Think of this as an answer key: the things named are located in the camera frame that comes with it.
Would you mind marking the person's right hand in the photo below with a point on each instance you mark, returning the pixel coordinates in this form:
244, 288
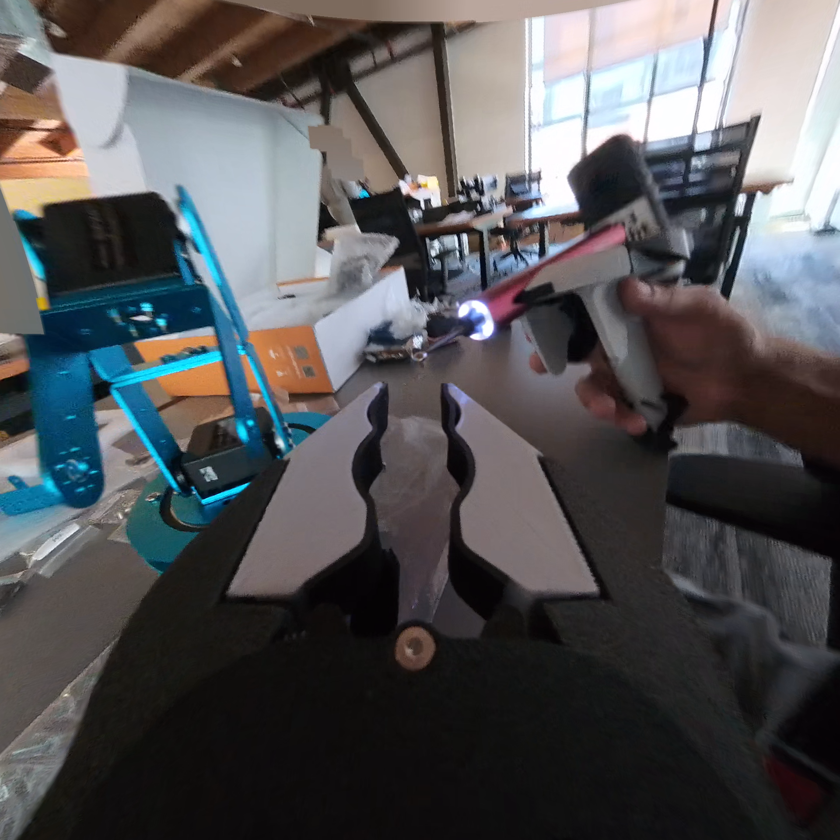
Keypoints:
695, 348

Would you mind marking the white cardboard box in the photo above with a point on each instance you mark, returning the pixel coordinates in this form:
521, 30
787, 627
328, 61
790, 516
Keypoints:
229, 170

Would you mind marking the pile of small hardware bags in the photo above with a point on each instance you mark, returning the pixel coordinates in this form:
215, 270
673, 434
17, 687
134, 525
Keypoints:
59, 538

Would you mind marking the black mesh office chair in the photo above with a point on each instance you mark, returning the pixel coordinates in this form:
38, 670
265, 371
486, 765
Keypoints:
709, 190

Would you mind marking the large clear plastic bag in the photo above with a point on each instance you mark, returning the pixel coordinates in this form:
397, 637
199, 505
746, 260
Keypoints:
413, 499

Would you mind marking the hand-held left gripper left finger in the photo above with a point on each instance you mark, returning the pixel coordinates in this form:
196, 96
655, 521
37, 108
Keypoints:
302, 525

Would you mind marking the red screwdriver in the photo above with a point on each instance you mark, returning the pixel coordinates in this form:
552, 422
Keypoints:
558, 275

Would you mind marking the bubble wrap bundle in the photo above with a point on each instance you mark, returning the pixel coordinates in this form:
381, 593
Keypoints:
361, 259

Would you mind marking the office window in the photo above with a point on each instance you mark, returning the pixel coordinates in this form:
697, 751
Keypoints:
623, 79

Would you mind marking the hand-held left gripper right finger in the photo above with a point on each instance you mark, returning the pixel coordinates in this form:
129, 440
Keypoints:
525, 525

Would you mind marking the blue toy robot arm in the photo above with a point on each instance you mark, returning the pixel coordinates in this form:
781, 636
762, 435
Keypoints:
98, 315

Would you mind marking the silver antistatic bag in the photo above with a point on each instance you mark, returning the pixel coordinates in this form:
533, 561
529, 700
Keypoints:
394, 344

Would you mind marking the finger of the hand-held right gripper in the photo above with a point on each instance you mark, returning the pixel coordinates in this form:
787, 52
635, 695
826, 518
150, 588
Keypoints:
590, 269
554, 334

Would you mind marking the wooden desk with clutter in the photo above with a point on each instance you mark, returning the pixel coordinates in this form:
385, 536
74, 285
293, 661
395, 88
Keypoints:
426, 187

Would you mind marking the clear plastic wrap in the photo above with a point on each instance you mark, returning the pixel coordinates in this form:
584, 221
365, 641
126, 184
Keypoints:
407, 315

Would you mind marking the person's right forearm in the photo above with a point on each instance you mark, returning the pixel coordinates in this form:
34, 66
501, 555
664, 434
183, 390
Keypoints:
800, 400

